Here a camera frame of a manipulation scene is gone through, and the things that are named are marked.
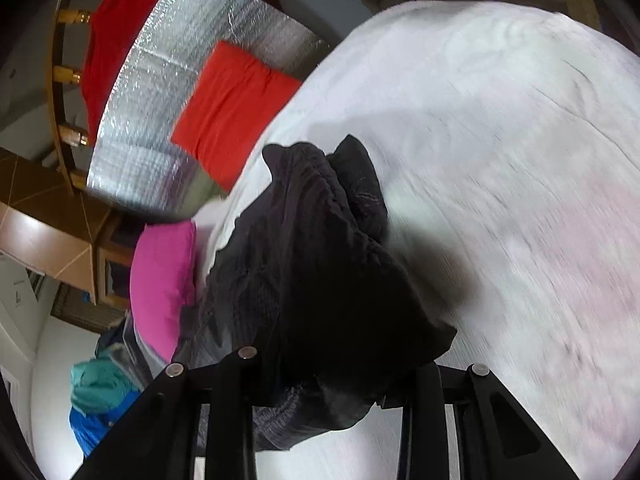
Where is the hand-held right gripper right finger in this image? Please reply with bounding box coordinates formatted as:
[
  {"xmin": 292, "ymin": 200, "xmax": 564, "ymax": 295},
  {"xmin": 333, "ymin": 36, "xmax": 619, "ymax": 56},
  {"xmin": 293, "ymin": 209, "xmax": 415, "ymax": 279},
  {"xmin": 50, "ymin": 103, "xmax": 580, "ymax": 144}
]
[{"xmin": 375, "ymin": 360, "xmax": 583, "ymax": 480}]

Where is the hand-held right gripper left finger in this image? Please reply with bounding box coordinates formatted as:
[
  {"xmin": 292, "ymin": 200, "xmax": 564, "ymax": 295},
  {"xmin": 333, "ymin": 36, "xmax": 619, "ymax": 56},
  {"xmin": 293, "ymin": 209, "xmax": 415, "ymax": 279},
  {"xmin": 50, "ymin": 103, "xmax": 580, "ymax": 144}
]
[{"xmin": 72, "ymin": 345, "xmax": 271, "ymax": 480}]

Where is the black garment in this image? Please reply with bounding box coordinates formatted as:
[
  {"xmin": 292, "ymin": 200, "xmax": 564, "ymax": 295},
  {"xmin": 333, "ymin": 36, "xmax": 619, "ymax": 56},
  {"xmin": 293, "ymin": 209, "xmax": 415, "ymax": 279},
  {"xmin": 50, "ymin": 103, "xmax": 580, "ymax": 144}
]
[{"xmin": 172, "ymin": 134, "xmax": 458, "ymax": 453}]

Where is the grey cloth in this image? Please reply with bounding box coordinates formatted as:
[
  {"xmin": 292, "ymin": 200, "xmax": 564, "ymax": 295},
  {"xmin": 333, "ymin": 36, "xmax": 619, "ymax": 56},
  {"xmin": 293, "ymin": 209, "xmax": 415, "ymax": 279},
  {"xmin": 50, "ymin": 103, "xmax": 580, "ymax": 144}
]
[{"xmin": 95, "ymin": 310, "xmax": 166, "ymax": 391}]

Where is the folded pink cloth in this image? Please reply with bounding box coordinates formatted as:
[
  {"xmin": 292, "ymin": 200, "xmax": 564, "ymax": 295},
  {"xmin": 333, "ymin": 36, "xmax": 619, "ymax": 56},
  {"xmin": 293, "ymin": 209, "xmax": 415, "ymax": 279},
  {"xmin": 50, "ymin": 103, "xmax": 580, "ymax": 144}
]
[{"xmin": 130, "ymin": 220, "xmax": 198, "ymax": 363}]

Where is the teal cloth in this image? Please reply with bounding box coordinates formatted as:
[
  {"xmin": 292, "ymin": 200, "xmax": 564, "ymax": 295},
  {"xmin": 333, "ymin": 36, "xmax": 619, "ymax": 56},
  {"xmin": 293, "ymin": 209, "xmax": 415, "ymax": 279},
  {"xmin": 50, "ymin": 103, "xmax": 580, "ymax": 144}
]
[{"xmin": 70, "ymin": 355, "xmax": 143, "ymax": 416}]

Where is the bright blue cloth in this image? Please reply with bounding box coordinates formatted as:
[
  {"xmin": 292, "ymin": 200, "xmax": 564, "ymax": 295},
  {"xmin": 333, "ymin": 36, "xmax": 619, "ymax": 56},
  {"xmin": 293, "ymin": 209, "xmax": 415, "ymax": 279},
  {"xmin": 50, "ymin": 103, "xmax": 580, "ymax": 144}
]
[{"xmin": 69, "ymin": 390, "xmax": 143, "ymax": 458}]

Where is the wooden cabinet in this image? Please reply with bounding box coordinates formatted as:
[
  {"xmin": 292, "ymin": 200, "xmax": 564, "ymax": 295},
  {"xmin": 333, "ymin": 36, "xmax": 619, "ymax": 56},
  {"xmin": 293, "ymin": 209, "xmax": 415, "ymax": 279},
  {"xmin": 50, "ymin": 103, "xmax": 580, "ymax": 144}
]
[{"xmin": 0, "ymin": 147, "xmax": 136, "ymax": 311}]

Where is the white bed sheet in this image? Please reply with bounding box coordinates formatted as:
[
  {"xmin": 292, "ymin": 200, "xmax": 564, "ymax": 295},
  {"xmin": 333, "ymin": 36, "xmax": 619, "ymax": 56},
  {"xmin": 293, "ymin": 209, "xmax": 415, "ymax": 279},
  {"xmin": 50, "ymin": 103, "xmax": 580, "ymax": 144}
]
[{"xmin": 190, "ymin": 0, "xmax": 640, "ymax": 480}]

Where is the folded red cloth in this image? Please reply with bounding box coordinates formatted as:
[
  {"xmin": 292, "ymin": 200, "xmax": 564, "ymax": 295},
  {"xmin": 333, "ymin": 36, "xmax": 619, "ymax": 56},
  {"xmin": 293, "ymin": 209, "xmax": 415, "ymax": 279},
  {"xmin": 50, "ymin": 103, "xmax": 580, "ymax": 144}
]
[{"xmin": 171, "ymin": 41, "xmax": 303, "ymax": 193}]

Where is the silver foil mat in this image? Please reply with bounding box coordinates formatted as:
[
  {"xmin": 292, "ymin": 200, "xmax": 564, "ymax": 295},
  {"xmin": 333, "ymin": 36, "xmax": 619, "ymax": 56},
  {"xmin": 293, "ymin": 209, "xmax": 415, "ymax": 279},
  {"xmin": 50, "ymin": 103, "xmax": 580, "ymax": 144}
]
[{"xmin": 86, "ymin": 0, "xmax": 331, "ymax": 213}]

